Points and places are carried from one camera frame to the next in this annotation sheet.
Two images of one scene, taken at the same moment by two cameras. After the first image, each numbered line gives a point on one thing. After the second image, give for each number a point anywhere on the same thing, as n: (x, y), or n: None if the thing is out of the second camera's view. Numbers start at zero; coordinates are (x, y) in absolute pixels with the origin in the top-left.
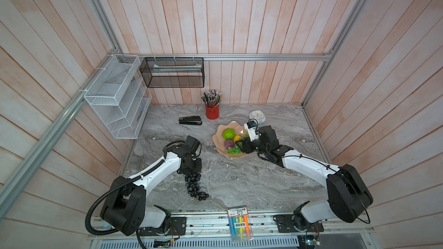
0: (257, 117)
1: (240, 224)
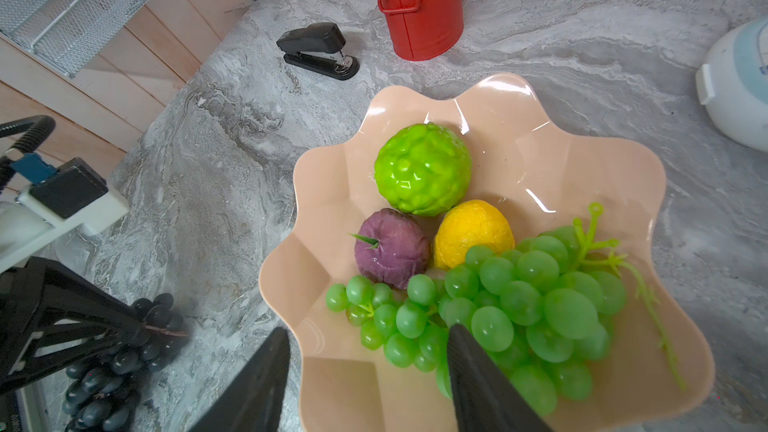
0: (734, 83)
1: None
